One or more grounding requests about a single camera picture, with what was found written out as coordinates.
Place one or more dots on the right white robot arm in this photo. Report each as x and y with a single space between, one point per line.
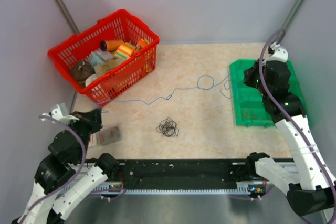
312 189

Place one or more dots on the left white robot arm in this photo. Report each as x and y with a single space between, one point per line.
52 176

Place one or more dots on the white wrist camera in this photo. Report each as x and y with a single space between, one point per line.
280 54
60 113

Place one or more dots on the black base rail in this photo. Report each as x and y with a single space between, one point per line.
178 174

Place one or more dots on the yellow striped sponge pack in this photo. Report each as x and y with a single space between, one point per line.
125 51

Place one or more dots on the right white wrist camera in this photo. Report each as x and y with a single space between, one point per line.
280 54

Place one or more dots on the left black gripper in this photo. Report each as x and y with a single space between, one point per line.
94 118

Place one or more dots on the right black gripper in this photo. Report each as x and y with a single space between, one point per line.
249 73

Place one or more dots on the red plastic shopping basket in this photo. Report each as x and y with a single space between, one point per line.
118 25

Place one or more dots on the pale blue box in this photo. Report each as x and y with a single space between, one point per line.
98 57

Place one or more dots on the brown round bun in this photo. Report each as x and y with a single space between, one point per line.
82 70

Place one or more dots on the green compartment tray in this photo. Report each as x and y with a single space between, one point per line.
247 101

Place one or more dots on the brown cardboard box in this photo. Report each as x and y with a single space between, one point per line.
103 68

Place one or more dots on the orange snack packet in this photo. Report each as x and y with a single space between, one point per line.
141 44

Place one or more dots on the white round lid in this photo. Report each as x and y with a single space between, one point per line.
90 79

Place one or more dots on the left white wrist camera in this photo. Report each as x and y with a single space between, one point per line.
60 113

